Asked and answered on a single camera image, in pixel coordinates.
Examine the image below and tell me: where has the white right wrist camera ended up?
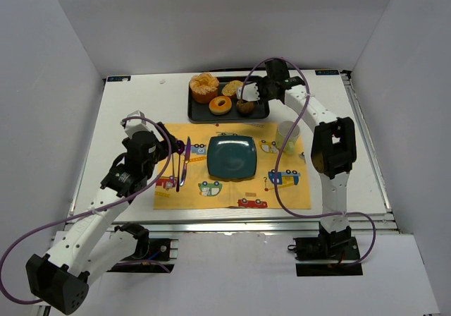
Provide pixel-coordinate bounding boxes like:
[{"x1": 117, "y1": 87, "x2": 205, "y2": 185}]
[{"x1": 236, "y1": 81, "x2": 261, "y2": 102}]

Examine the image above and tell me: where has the left blue corner label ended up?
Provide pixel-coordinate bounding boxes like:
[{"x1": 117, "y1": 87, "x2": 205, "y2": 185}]
[{"x1": 106, "y1": 75, "x2": 131, "y2": 83}]

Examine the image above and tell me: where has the purple iridescent spoon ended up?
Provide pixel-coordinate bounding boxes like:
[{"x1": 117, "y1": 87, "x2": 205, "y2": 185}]
[{"x1": 175, "y1": 140, "x2": 185, "y2": 193}]

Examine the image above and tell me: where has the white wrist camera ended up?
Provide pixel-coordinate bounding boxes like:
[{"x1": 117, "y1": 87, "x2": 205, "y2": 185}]
[
  {"x1": 236, "y1": 81, "x2": 261, "y2": 102},
  {"x1": 121, "y1": 110, "x2": 152, "y2": 138}
]

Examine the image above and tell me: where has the blue corner label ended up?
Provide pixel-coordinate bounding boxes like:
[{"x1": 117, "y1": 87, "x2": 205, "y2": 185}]
[
  {"x1": 106, "y1": 75, "x2": 131, "y2": 83},
  {"x1": 315, "y1": 69, "x2": 340, "y2": 76}
]

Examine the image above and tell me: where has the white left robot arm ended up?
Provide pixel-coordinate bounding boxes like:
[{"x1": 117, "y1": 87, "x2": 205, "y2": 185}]
[{"x1": 25, "y1": 121, "x2": 178, "y2": 315}]

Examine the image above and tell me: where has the sliced seeded bread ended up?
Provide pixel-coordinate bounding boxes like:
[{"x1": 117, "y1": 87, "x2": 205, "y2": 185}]
[{"x1": 221, "y1": 80, "x2": 243, "y2": 98}]

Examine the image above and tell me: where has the iridescent table knife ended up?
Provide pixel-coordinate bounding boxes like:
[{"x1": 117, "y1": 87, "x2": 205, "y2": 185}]
[{"x1": 179, "y1": 137, "x2": 192, "y2": 186}]

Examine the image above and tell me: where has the pale yellow mug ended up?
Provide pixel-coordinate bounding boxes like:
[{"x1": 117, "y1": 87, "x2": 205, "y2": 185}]
[{"x1": 275, "y1": 121, "x2": 300, "y2": 154}]

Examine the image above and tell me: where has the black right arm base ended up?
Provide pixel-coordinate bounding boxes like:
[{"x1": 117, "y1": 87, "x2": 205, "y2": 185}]
[{"x1": 287, "y1": 236, "x2": 363, "y2": 277}]

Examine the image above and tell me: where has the orange glazed donut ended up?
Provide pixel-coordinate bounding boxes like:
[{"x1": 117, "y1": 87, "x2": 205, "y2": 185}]
[{"x1": 209, "y1": 96, "x2": 233, "y2": 116}]

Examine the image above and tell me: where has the brown chocolate muffin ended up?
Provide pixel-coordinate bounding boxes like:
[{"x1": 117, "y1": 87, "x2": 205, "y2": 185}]
[{"x1": 236, "y1": 99, "x2": 255, "y2": 116}]

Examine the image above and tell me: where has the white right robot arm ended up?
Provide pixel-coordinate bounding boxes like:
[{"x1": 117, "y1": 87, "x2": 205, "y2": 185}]
[{"x1": 257, "y1": 59, "x2": 357, "y2": 260}]

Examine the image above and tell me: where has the right blue corner label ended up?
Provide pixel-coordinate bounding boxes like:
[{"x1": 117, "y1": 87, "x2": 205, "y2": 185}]
[{"x1": 315, "y1": 69, "x2": 340, "y2": 76}]

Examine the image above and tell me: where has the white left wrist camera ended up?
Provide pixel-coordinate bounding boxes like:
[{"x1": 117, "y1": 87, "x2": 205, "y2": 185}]
[{"x1": 121, "y1": 110, "x2": 152, "y2": 138}]

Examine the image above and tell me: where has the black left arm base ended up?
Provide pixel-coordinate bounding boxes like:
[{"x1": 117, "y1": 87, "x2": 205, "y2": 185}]
[{"x1": 109, "y1": 222, "x2": 176, "y2": 274}]

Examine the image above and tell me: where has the teal square plate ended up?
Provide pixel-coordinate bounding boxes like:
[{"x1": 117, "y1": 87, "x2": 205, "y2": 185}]
[{"x1": 206, "y1": 135, "x2": 257, "y2": 181}]

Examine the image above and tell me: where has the yellow vehicle print placemat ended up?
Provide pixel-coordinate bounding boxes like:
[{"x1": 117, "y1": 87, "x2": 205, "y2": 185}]
[{"x1": 154, "y1": 123, "x2": 311, "y2": 209}]

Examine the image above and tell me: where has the large orange swirl bun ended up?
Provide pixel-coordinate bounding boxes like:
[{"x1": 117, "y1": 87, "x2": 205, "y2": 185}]
[{"x1": 189, "y1": 72, "x2": 219, "y2": 104}]

